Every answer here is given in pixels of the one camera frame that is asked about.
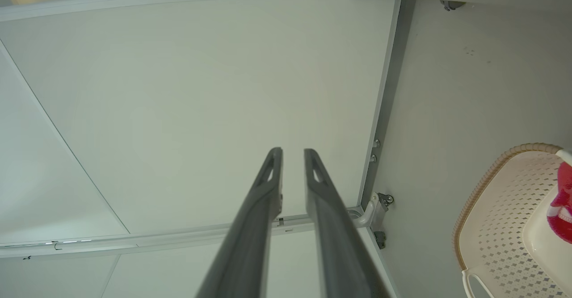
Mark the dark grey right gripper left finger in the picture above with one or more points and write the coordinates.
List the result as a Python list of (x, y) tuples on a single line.
[(250, 244)]

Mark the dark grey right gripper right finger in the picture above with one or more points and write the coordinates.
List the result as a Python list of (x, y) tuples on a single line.
[(339, 253)]

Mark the red and white striped garment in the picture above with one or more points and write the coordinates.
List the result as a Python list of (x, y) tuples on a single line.
[(564, 190)]

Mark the grey metal partition foot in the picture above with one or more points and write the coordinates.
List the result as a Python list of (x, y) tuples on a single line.
[(372, 211)]

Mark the black caster wheel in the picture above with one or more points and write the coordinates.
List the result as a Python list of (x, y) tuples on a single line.
[(451, 5), (386, 199)]

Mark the cream perforated laundry basket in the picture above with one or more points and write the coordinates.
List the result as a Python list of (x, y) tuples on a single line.
[(500, 226)]

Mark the grey partition bottom rail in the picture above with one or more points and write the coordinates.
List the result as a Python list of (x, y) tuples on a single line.
[(384, 88)]

